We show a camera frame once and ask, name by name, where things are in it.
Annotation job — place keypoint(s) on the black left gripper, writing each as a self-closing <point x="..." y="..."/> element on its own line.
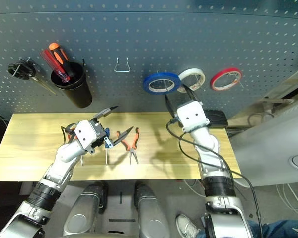
<point x="101" y="134"/>

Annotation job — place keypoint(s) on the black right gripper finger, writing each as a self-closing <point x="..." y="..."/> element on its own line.
<point x="171" y="107"/>
<point x="191" y="94"/>

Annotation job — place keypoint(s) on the orange black needle-nose pliers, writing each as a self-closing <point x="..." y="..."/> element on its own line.
<point x="132" y="151"/>

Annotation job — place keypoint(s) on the blue tape roll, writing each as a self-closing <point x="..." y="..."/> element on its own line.
<point x="147" y="84"/>

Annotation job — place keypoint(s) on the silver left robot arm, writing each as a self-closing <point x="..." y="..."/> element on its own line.
<point x="64" y="153"/>

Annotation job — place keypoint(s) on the dark grey perforated pegboard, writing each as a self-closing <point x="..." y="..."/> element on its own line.
<point x="149" y="32"/>

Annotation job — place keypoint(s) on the white printed tape roll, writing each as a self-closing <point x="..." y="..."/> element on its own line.
<point x="191" y="72"/>

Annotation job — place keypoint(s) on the silver double peg hook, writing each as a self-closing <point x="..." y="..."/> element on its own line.
<point x="166" y="85"/>

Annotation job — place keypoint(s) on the red tape roll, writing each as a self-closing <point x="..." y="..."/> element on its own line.
<point x="214" y="80"/>

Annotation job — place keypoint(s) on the black plastic tool case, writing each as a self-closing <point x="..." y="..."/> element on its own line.
<point x="217" y="117"/>

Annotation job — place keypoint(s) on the black plastic cup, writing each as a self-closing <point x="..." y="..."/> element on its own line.
<point x="77" y="96"/>

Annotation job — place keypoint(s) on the black cup holder hook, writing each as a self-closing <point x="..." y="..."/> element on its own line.
<point x="83" y="60"/>

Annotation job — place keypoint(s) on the silver left robot leg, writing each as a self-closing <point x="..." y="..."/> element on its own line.
<point x="84" y="208"/>

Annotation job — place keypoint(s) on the silver robot leg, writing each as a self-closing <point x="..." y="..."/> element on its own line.
<point x="84" y="208"/>
<point x="149" y="210"/>

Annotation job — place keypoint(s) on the silver right robot leg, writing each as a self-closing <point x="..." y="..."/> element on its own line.
<point x="149" y="210"/>

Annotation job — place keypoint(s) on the large white machine housing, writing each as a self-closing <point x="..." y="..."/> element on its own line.
<point x="263" y="153"/>

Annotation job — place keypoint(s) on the silver scissors peg hook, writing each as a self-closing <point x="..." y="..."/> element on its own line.
<point x="18" y="70"/>

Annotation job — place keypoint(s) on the white grey sneaker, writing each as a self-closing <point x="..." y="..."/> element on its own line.
<point x="186" y="225"/>

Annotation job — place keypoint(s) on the blue jeans leg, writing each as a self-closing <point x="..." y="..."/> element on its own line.
<point x="275" y="229"/>

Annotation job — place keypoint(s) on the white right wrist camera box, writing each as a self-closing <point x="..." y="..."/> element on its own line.
<point x="192" y="114"/>

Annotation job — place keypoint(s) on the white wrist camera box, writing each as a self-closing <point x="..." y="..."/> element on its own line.
<point x="85" y="135"/>
<point x="192" y="114"/>

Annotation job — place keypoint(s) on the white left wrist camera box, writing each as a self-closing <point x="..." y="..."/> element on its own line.
<point x="85" y="135"/>

